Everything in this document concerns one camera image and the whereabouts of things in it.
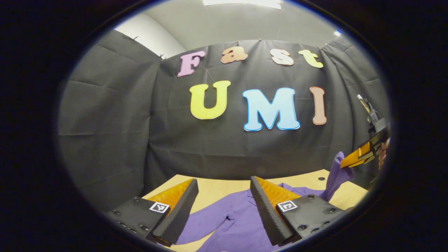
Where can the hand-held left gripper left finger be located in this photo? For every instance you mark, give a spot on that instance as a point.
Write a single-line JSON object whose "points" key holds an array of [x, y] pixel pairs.
{"points": [[180, 213]]}

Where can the purple knit cardigan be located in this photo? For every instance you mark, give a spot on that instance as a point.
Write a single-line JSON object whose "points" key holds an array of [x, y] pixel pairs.
{"points": [[238, 224]]}

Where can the ceiling light panel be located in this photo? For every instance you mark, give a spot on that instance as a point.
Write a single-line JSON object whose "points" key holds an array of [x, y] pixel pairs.
{"points": [[241, 2]]}

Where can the black backdrop cloth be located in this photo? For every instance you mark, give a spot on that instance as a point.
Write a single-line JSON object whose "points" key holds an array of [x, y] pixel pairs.
{"points": [[210, 150]]}

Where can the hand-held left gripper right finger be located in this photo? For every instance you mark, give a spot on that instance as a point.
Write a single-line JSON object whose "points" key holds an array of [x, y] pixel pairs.
{"points": [[267, 213]]}

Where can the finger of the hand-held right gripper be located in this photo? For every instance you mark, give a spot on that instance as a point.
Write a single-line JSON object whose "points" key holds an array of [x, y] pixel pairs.
{"points": [[358, 154]]}

